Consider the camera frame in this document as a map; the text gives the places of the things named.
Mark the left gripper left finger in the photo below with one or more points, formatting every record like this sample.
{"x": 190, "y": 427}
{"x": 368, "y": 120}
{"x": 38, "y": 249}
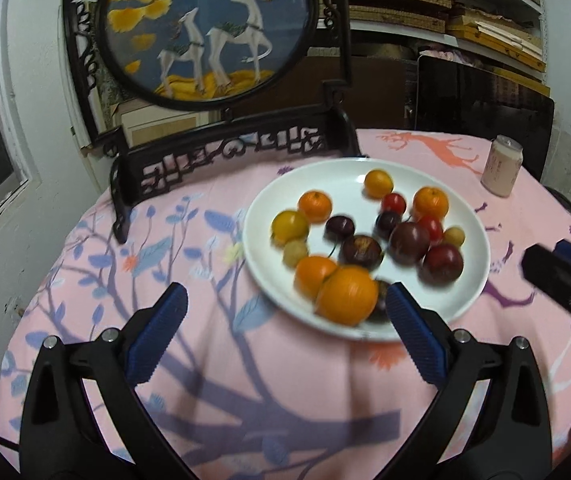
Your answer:
{"x": 59, "y": 435}

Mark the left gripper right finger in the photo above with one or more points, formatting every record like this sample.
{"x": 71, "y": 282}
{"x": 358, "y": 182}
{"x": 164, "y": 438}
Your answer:
{"x": 511, "y": 437}

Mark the tan longan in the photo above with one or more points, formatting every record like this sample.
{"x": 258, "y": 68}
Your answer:
{"x": 454, "y": 236}
{"x": 294, "y": 252}

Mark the dark red plum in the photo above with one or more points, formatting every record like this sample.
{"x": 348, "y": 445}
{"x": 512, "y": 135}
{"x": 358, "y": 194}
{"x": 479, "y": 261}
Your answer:
{"x": 409, "y": 243}
{"x": 442, "y": 265}

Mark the orange tangerine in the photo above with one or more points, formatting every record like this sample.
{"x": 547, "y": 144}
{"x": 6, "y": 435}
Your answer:
{"x": 430, "y": 202}

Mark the dark mangosteen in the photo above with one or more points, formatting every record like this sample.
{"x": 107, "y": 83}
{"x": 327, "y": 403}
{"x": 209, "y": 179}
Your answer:
{"x": 379, "y": 313}
{"x": 361, "y": 250}

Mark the dark cherry plum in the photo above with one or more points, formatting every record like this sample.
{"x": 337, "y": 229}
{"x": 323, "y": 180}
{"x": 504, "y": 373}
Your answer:
{"x": 386, "y": 223}
{"x": 339, "y": 228}

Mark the large orange front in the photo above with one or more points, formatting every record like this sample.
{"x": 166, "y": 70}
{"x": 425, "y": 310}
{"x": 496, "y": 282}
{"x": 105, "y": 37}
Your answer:
{"x": 348, "y": 296}

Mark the large orange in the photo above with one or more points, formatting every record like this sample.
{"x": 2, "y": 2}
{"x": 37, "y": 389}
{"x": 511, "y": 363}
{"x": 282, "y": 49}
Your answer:
{"x": 310, "y": 274}
{"x": 348, "y": 296}

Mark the yellow passion fruit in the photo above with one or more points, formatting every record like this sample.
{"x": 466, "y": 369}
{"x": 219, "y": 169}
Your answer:
{"x": 289, "y": 225}

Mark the beige beverage can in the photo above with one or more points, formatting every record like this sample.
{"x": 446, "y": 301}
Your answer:
{"x": 502, "y": 167}

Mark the pink patterned tablecloth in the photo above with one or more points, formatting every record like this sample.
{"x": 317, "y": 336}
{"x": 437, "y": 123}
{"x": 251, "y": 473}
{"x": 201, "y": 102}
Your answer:
{"x": 247, "y": 392}

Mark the small red cherry tomato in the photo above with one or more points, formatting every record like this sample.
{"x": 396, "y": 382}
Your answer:
{"x": 394, "y": 202}

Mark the dark mangosteen on plate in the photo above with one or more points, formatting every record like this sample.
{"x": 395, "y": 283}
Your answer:
{"x": 361, "y": 250}

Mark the small yellow-orange fruit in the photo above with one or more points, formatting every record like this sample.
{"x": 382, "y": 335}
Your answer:
{"x": 378, "y": 183}

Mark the black board behind table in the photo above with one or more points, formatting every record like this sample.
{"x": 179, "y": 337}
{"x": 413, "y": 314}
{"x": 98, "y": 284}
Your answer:
{"x": 460, "y": 99}

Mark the white oval plate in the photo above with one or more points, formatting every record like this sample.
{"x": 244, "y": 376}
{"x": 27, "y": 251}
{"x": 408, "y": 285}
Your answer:
{"x": 325, "y": 241}

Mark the small orange mandarin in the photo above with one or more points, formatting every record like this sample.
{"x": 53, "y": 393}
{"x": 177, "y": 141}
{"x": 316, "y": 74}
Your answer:
{"x": 316, "y": 206}

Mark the round deer painting screen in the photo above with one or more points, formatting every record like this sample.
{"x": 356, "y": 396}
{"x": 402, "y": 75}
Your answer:
{"x": 200, "y": 56}

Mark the wall shelf with boxes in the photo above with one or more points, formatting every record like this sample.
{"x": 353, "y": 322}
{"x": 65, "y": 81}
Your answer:
{"x": 504, "y": 36}

